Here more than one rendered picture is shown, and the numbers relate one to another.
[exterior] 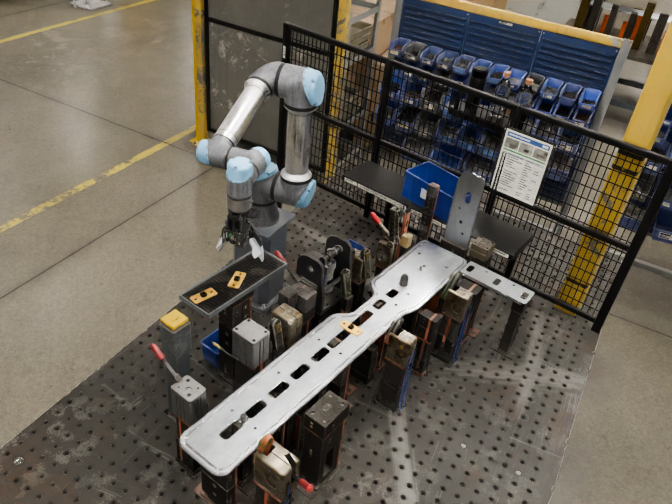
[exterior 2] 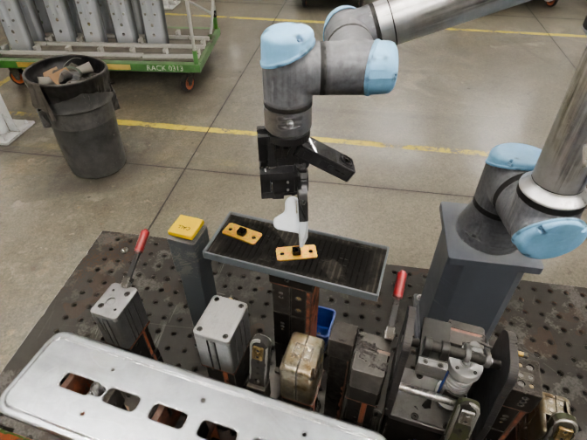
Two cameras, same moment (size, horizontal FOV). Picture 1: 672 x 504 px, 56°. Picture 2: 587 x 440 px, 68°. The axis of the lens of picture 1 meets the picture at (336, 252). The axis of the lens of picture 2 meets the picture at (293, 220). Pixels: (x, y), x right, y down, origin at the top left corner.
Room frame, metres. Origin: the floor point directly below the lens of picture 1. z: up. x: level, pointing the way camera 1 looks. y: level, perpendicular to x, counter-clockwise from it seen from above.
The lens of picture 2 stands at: (1.43, -0.29, 1.82)
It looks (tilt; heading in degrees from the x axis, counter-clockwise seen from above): 42 degrees down; 75
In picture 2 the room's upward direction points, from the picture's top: straight up
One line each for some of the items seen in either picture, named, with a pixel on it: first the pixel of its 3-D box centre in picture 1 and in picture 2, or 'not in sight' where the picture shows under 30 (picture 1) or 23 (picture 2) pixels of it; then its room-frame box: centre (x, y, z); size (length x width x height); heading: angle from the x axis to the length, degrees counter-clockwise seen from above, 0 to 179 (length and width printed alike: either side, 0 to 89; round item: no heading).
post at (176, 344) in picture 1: (178, 371); (201, 292); (1.39, 0.47, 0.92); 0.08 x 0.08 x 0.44; 56
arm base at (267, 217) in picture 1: (261, 206); (494, 216); (2.08, 0.32, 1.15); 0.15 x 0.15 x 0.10
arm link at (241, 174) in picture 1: (240, 178); (289, 68); (1.59, 0.31, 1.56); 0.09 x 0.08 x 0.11; 166
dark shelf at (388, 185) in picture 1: (433, 205); not in sight; (2.47, -0.42, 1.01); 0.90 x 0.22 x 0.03; 56
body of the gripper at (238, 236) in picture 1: (238, 224); (284, 160); (1.58, 0.31, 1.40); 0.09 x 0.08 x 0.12; 170
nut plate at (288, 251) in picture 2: (237, 278); (296, 250); (1.60, 0.32, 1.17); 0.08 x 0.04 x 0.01; 171
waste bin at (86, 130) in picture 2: not in sight; (83, 120); (0.77, 2.62, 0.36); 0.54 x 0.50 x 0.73; 65
